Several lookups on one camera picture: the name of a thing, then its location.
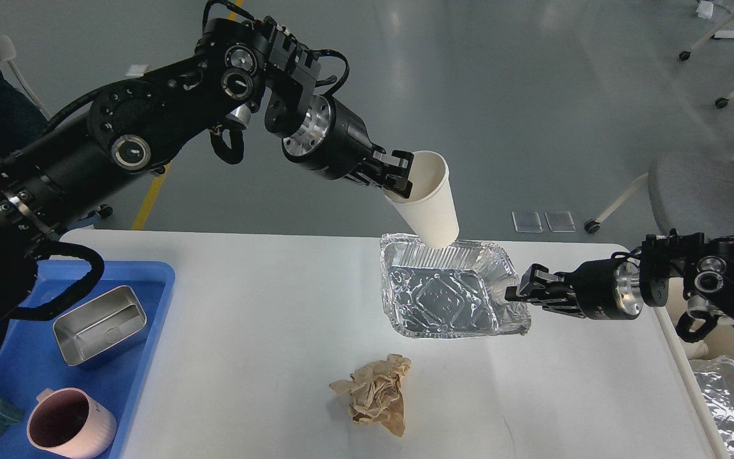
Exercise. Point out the grey office chair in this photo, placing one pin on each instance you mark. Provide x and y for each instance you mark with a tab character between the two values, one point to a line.
687	192

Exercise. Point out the clear floor plate right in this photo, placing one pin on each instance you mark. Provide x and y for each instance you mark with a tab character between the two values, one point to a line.
560	221

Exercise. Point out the pink ribbed mug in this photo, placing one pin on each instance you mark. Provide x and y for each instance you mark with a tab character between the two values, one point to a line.
69	423

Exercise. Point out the white paper cup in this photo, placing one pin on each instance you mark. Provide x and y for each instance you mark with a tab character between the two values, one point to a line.
429	211

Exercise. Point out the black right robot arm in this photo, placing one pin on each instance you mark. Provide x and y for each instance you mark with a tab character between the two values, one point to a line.
706	268

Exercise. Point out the blue plastic tray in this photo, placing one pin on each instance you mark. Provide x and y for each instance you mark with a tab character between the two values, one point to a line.
30	360

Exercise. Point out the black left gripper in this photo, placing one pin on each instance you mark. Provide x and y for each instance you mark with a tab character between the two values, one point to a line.
333	142

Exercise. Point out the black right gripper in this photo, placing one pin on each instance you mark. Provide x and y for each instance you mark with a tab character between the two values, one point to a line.
604	289

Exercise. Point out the clear floor plate left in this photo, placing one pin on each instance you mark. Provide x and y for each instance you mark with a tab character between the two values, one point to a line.
527	222

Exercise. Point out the clear floor plate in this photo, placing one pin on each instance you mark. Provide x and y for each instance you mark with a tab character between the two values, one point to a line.
560	221
527	222

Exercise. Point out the brown paper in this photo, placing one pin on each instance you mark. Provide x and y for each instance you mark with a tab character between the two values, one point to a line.
375	392

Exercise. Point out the aluminium foil container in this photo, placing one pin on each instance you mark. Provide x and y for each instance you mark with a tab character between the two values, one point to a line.
452	292

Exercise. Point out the square stainless steel tray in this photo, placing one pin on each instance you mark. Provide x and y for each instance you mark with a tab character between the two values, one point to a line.
96	332

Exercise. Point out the white plastic bin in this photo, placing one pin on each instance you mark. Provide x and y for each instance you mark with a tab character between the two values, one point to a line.
720	342

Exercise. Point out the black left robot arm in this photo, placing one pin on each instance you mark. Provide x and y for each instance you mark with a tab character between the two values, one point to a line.
55	170

